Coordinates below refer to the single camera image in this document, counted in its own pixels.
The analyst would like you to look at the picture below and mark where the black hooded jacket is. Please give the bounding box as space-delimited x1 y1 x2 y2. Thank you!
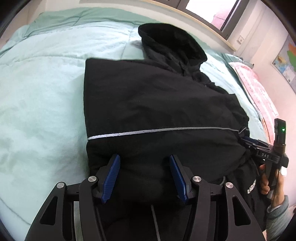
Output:
84 23 267 240

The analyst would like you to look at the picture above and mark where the grey sleeve right forearm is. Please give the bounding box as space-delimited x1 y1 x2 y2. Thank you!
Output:
266 195 292 240

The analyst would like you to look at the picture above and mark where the person's right hand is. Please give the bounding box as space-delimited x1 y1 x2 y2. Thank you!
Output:
258 163 287 209

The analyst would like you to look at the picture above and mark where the black tracker with green light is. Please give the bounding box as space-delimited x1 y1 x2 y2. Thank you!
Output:
274 118 287 146

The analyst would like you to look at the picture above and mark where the pink patterned pillow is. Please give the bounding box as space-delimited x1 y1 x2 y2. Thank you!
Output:
229 62 279 144

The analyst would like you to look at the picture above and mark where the teal quilted bed cover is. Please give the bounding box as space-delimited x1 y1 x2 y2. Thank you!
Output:
0 6 271 241

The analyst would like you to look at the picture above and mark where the dark framed window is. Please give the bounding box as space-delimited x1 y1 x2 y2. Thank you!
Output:
147 0 249 40

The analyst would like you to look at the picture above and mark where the colourful wall map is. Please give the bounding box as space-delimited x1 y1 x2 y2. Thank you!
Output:
272 35 296 92

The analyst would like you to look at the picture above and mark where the white wall socket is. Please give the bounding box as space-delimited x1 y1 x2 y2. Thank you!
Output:
237 36 244 44

